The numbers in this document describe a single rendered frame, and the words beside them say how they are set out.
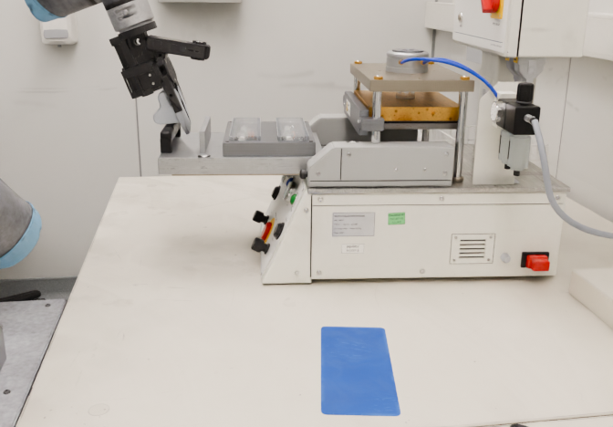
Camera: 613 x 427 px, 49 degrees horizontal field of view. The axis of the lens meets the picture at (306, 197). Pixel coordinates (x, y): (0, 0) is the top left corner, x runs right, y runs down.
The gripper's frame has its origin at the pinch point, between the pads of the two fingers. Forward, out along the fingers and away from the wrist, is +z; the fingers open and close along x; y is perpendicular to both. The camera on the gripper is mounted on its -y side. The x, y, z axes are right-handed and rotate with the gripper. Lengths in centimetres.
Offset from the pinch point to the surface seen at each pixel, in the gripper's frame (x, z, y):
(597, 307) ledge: 31, 46, -56
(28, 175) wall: -137, 17, 90
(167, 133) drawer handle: 7.5, -1.2, 2.9
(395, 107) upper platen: 10.3, 7.6, -36.7
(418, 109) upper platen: 10.3, 9.3, -40.5
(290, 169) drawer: 11.0, 11.6, -15.7
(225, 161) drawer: 11.0, 6.4, -5.4
